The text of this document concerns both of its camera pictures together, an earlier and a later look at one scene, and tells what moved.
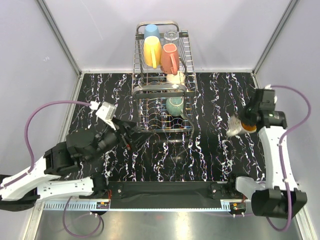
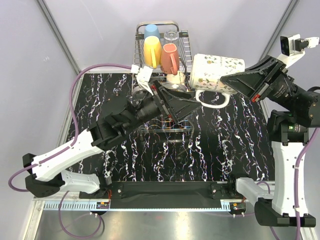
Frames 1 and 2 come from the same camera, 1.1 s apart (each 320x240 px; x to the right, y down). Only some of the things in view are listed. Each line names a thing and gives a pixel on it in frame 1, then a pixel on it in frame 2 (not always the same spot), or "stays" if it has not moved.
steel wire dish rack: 163,78 stays
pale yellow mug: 152,51 stays
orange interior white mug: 235,127 -> 206,71
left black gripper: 138,139 -> 182,108
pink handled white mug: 169,62 stays
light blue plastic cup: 151,30 stays
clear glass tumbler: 171,36 stays
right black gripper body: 247,114 -> 277,86
